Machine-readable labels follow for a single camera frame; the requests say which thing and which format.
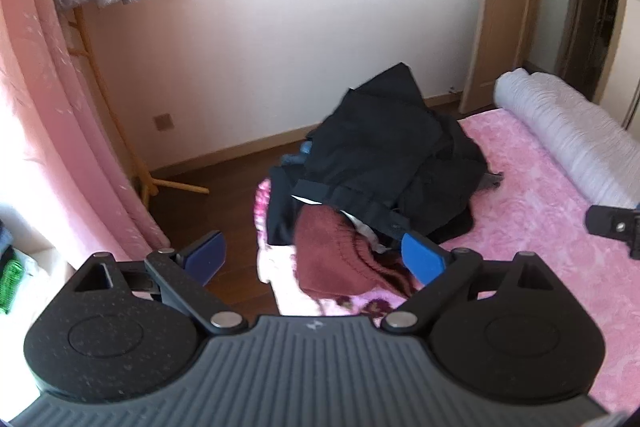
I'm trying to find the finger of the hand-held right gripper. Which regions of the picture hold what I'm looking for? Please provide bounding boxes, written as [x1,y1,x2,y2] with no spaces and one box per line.
[584,204,640,260]

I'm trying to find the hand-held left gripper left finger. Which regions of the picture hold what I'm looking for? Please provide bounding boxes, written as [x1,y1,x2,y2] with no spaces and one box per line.
[74,230,249,336]

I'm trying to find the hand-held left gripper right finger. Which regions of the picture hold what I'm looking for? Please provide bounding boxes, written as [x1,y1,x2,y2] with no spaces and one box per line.
[381,231,565,335]

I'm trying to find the white cloth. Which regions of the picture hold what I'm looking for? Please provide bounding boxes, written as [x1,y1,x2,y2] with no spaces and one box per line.
[340,209,396,254]

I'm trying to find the black jacket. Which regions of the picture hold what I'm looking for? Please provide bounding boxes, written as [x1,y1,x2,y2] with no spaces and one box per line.
[265,117,491,248]

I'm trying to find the pink fluffy blanket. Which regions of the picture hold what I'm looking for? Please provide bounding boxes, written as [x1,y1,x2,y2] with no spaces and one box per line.
[252,109,640,418]

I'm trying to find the maroon knit sweater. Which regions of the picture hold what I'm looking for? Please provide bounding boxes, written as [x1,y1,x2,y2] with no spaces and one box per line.
[295,204,426,300]

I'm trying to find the grey garment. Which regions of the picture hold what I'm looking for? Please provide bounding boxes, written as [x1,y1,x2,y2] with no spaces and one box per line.
[477,172,506,192]

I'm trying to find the white rolled quilt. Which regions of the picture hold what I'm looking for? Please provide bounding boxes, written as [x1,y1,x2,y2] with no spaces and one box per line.
[492,68,640,210]

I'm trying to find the blue garment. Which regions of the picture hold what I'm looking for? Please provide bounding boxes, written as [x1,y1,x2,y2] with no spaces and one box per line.
[280,142,316,168]

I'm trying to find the wooden coat rack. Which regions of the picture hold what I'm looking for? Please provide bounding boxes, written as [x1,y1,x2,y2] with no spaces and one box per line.
[66,4,211,208]

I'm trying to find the green item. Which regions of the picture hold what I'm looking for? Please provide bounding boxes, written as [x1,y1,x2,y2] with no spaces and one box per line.
[0,259,25,315]

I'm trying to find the pink curtain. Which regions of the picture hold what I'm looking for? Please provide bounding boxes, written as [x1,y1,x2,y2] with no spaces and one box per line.
[0,0,171,269]

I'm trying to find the wooden door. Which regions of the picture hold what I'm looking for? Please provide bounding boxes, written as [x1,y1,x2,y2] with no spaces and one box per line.
[459,0,547,116]

